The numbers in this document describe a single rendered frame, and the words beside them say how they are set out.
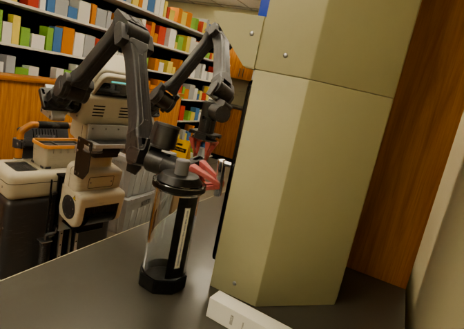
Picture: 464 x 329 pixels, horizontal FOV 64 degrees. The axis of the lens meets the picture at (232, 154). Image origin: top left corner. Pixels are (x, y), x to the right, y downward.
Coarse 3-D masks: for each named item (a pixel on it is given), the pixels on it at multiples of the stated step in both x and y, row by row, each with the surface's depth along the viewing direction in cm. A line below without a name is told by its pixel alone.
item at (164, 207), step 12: (156, 180) 71; (156, 192) 73; (168, 192) 70; (204, 192) 74; (156, 204) 72; (168, 204) 71; (156, 216) 72; (168, 216) 71; (156, 228) 72; (168, 228) 72; (192, 228) 75; (156, 240) 73; (168, 240) 72; (144, 252) 76; (156, 252) 73; (168, 252) 73; (144, 264) 75; (156, 264) 73; (156, 276) 74; (180, 276) 76
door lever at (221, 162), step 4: (220, 160) 82; (224, 160) 82; (220, 164) 82; (224, 164) 82; (228, 164) 82; (220, 168) 82; (224, 168) 83; (220, 172) 83; (224, 172) 84; (216, 176) 84; (220, 176) 83; (220, 180) 83; (220, 184) 84; (220, 188) 84; (216, 192) 84; (220, 192) 85
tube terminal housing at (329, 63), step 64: (320, 0) 66; (384, 0) 69; (256, 64) 72; (320, 64) 68; (384, 64) 72; (256, 128) 73; (320, 128) 71; (384, 128) 76; (256, 192) 74; (320, 192) 75; (256, 256) 76; (320, 256) 79
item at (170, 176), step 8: (176, 160) 73; (184, 160) 73; (176, 168) 73; (184, 168) 73; (160, 176) 72; (168, 176) 71; (176, 176) 72; (184, 176) 73; (192, 176) 74; (168, 184) 70; (176, 184) 70; (184, 184) 71; (192, 184) 72; (200, 184) 74
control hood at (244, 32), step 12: (216, 12) 74; (228, 12) 74; (228, 24) 74; (240, 24) 72; (252, 24) 71; (264, 24) 71; (228, 36) 74; (240, 36) 73; (252, 36) 72; (240, 48) 73; (252, 48) 72; (240, 60) 73; (252, 60) 72
